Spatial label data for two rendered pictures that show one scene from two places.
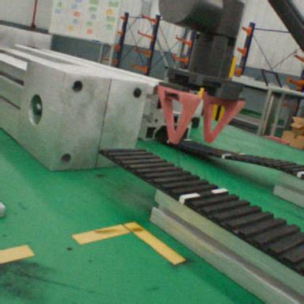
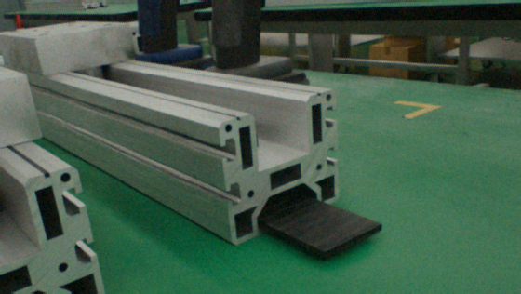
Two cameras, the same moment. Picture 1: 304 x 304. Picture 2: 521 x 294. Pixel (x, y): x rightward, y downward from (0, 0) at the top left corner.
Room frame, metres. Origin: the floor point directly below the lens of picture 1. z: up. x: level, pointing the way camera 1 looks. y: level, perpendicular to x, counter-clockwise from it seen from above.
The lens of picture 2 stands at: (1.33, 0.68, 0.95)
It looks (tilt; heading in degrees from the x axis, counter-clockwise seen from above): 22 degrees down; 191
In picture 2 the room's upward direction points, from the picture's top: 7 degrees counter-clockwise
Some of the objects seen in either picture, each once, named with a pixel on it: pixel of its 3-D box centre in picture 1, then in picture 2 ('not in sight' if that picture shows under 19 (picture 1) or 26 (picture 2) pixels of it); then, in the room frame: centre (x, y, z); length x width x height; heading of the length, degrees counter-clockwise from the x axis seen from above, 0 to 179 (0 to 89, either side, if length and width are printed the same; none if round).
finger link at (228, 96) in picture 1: (209, 112); not in sight; (0.52, -0.08, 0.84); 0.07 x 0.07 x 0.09; 44
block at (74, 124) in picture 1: (89, 113); not in sight; (0.39, 0.07, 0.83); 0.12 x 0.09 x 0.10; 133
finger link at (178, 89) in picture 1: (187, 110); not in sight; (0.49, -0.04, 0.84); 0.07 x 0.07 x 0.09; 44
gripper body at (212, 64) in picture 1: (210, 62); not in sight; (0.51, -0.06, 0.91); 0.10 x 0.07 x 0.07; 134
